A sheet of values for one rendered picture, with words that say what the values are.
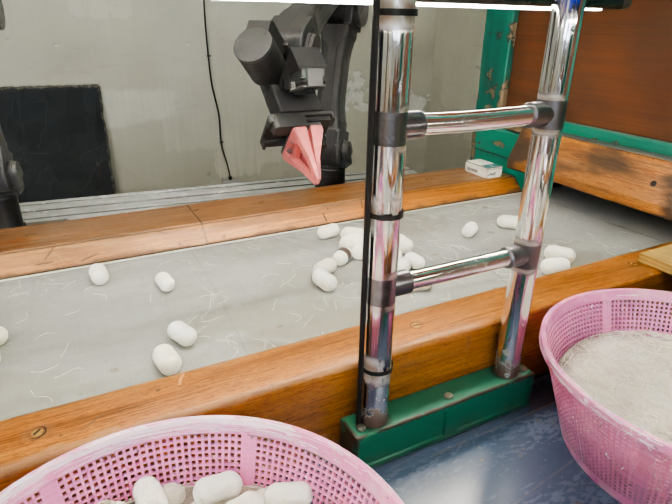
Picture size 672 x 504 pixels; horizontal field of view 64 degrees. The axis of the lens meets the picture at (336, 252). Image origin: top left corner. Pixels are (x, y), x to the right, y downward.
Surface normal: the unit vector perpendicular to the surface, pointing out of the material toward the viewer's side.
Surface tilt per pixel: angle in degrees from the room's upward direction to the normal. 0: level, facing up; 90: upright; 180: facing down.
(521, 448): 0
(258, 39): 51
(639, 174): 66
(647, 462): 108
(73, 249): 45
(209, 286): 0
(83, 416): 0
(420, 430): 90
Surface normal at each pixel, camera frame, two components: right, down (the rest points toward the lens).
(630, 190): -0.80, -0.22
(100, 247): 0.34, -0.40
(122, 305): 0.02, -0.92
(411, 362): 0.47, 0.36
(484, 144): -0.88, 0.17
